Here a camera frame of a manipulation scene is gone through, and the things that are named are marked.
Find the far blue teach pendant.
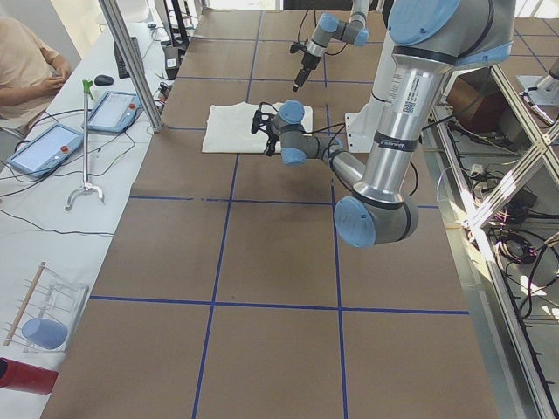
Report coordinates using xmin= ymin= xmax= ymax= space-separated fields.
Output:
xmin=87 ymin=91 xmax=141 ymax=134

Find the clear acrylic rack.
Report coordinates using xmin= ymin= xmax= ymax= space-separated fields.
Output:
xmin=1 ymin=262 xmax=90 ymax=353

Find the metal reacher grabber tool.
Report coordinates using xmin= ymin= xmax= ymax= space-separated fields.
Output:
xmin=65 ymin=79 xmax=105 ymax=211

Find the seated person beige shirt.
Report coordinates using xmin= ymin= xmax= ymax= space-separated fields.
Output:
xmin=1 ymin=17 xmax=72 ymax=134

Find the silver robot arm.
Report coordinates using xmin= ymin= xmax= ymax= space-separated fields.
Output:
xmin=290 ymin=0 xmax=372 ymax=92
xmin=252 ymin=1 xmax=515 ymax=248

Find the cream long-sleeve cat shirt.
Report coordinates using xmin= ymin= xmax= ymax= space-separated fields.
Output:
xmin=201 ymin=101 xmax=314 ymax=155

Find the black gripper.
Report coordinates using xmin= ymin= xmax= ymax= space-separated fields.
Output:
xmin=293 ymin=49 xmax=321 ymax=92
xmin=264 ymin=120 xmax=280 ymax=156

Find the black box with label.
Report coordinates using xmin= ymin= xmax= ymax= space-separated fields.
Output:
xmin=163 ymin=45 xmax=181 ymax=80

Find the blue plastic cup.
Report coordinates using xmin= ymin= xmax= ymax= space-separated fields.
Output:
xmin=22 ymin=318 xmax=68 ymax=350

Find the near blue teach pendant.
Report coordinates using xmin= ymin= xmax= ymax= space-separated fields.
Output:
xmin=7 ymin=124 xmax=83 ymax=178

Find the black computer mouse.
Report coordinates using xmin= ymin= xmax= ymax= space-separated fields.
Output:
xmin=93 ymin=74 xmax=114 ymax=86

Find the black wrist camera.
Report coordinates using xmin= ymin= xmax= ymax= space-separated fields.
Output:
xmin=251 ymin=102 xmax=275 ymax=134
xmin=289 ymin=41 xmax=307 ymax=54

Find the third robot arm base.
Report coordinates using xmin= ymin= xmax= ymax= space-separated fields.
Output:
xmin=517 ymin=60 xmax=558 ymax=111

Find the black keyboard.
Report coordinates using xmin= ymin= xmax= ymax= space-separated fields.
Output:
xmin=113 ymin=35 xmax=141 ymax=80

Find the blue teach pendant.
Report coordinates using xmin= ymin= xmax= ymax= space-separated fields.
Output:
xmin=87 ymin=91 xmax=141 ymax=134
xmin=7 ymin=124 xmax=83 ymax=178

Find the red cylinder bottle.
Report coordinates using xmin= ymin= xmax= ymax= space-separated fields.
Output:
xmin=1 ymin=357 xmax=59 ymax=395

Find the aluminium frame post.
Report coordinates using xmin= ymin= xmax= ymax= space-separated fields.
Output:
xmin=99 ymin=0 xmax=162 ymax=133

